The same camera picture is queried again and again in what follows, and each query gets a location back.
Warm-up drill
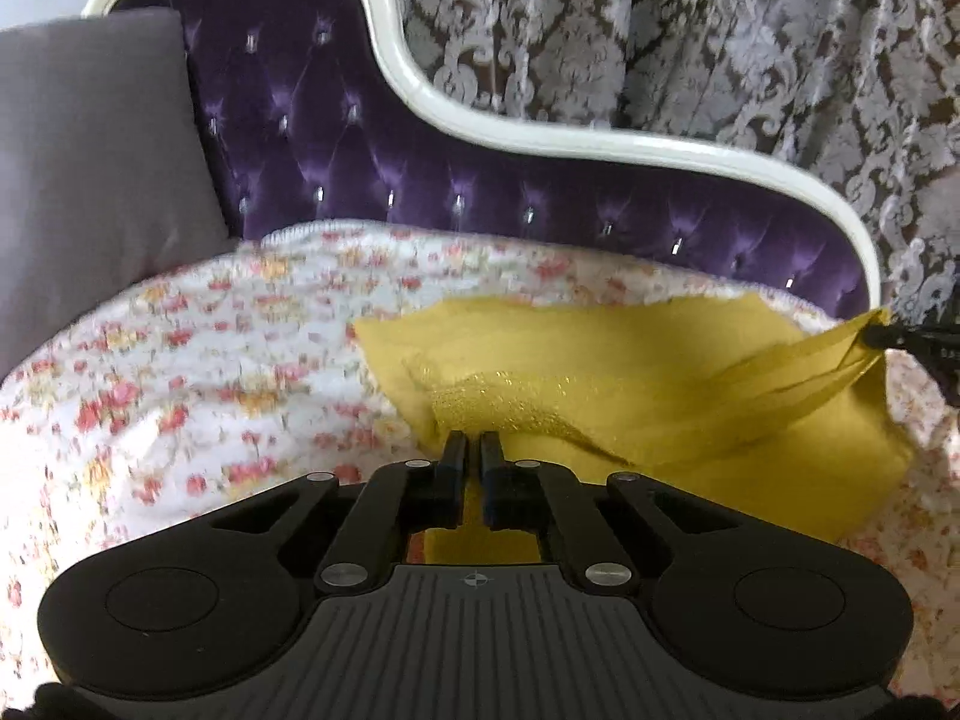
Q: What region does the purple tufted white-framed headboard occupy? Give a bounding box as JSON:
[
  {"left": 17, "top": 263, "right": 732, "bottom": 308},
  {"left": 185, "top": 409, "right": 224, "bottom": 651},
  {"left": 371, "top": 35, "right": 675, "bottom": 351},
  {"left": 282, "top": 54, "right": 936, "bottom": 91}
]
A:
[{"left": 85, "top": 0, "right": 880, "bottom": 319}]

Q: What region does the floral bed cover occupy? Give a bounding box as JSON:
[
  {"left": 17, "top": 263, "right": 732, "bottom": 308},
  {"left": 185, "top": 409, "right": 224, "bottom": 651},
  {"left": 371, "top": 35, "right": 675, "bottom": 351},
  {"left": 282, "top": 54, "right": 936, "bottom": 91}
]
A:
[{"left": 0, "top": 219, "right": 960, "bottom": 714}]

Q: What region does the damask patterned curtain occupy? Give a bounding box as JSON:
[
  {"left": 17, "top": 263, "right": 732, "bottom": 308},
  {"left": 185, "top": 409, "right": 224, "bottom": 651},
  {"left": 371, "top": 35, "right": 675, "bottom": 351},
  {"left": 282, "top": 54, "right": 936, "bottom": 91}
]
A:
[{"left": 400, "top": 0, "right": 958, "bottom": 322}]

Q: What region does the grey pillow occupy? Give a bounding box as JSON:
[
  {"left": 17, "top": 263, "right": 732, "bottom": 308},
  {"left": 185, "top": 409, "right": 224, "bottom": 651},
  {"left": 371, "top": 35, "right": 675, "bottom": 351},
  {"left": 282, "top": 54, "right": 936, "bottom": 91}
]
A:
[{"left": 2, "top": 8, "right": 231, "bottom": 372}]

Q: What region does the mustard yellow sweater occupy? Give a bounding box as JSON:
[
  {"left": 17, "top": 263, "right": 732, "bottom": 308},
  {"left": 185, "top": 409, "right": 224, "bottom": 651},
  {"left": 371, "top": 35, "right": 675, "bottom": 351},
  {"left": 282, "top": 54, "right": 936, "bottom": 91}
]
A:
[{"left": 355, "top": 294, "right": 913, "bottom": 541}]

